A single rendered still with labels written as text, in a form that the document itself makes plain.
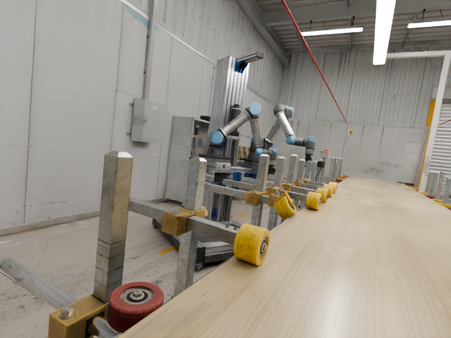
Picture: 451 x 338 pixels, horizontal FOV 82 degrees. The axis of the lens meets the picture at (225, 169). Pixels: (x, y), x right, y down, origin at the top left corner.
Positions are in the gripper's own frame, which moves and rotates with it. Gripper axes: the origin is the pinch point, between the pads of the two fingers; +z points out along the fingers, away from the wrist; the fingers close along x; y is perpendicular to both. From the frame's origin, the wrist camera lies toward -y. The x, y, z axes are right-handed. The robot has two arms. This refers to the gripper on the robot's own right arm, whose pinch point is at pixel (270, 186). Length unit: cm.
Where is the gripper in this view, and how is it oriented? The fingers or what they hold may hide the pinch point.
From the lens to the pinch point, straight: 241.7
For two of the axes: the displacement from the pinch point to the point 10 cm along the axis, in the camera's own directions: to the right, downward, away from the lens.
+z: -1.2, 9.9, 0.9
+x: -4.8, 0.2, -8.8
